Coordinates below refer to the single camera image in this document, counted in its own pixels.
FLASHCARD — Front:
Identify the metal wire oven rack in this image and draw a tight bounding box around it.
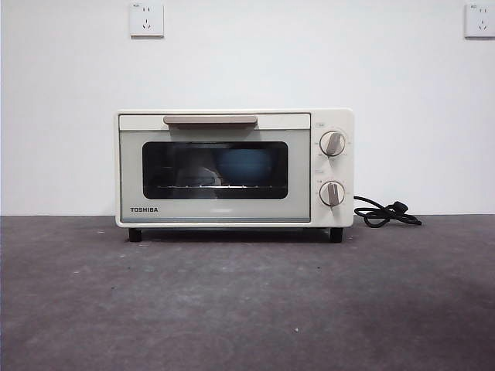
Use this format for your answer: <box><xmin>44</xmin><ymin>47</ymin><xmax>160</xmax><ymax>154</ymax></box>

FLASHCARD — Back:
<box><xmin>156</xmin><ymin>184</ymin><xmax>285</xmax><ymax>191</ymax></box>

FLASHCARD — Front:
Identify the white wall socket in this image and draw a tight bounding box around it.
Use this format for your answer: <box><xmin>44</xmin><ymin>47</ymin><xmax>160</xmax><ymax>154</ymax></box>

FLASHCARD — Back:
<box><xmin>129</xmin><ymin>2</ymin><xmax>165</xmax><ymax>39</ymax></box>
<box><xmin>464</xmin><ymin>3</ymin><xmax>495</xmax><ymax>39</ymax></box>

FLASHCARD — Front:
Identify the black oven power cable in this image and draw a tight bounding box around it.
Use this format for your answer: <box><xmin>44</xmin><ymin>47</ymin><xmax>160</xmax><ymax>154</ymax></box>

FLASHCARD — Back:
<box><xmin>353</xmin><ymin>194</ymin><xmax>423</xmax><ymax>228</ymax></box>

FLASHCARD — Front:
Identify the oven door with beige handle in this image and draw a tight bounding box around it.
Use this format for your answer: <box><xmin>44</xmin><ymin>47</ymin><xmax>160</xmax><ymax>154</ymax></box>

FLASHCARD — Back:
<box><xmin>118</xmin><ymin>112</ymin><xmax>312</xmax><ymax>224</ymax></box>

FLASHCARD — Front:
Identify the blue bowl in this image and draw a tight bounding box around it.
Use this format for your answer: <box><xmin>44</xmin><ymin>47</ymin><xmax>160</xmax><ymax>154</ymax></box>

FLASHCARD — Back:
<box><xmin>213</xmin><ymin>151</ymin><xmax>278</xmax><ymax>186</ymax></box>

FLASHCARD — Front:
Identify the cream toaster oven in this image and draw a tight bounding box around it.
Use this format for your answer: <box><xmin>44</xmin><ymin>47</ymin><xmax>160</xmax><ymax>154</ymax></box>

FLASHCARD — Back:
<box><xmin>116</xmin><ymin>108</ymin><xmax>355</xmax><ymax>243</ymax></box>

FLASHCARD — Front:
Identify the beige oven knob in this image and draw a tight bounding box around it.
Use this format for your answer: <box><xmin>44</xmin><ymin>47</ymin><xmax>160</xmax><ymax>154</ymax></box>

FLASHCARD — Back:
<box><xmin>319</xmin><ymin>130</ymin><xmax>347</xmax><ymax>158</ymax></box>
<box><xmin>319</xmin><ymin>179</ymin><xmax>347</xmax><ymax>206</ymax></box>

